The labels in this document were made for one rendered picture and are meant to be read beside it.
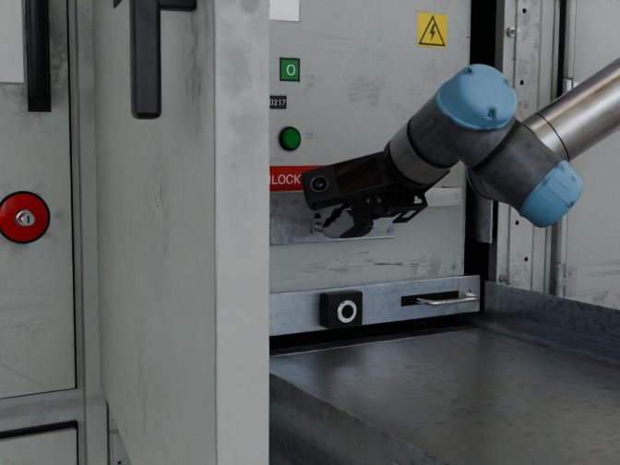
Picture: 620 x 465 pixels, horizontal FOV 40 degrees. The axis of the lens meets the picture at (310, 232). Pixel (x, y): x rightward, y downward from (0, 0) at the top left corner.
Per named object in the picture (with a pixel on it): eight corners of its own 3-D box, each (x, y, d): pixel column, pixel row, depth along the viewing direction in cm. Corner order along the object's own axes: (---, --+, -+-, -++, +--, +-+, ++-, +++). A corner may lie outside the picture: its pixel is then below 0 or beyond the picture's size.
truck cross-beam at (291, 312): (480, 311, 138) (481, 274, 138) (160, 350, 112) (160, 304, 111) (459, 305, 143) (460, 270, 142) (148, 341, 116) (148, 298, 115)
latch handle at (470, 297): (485, 301, 134) (485, 295, 133) (429, 306, 128) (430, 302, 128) (463, 295, 138) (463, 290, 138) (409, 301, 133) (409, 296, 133)
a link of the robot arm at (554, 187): (566, 177, 103) (499, 117, 102) (600, 182, 92) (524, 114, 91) (523, 227, 104) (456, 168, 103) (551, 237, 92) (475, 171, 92)
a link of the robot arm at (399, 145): (417, 169, 96) (397, 106, 99) (396, 187, 100) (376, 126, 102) (469, 168, 100) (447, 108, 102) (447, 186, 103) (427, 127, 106)
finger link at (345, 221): (359, 250, 120) (392, 222, 113) (322, 253, 117) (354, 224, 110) (353, 230, 121) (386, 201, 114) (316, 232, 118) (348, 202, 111)
